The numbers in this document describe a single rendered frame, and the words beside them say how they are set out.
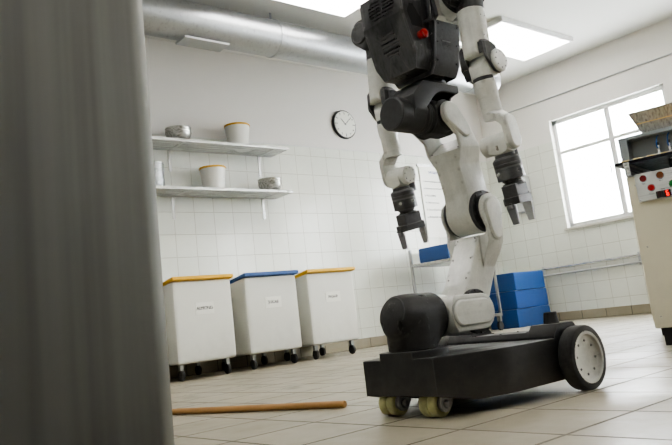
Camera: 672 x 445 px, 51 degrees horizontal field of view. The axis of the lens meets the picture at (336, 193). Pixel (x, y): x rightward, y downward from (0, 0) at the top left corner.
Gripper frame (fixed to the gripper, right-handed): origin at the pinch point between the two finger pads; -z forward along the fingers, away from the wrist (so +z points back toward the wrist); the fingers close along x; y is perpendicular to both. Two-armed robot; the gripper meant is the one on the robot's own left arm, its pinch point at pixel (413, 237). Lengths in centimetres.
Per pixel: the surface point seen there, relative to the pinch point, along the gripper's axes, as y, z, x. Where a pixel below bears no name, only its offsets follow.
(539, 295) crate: 337, -137, 466
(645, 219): 0, -26, 151
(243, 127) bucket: 367, 110, 160
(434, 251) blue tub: 348, -53, 335
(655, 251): -3, -42, 148
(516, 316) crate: 335, -147, 418
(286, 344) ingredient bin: 318, -82, 119
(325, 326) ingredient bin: 322, -81, 164
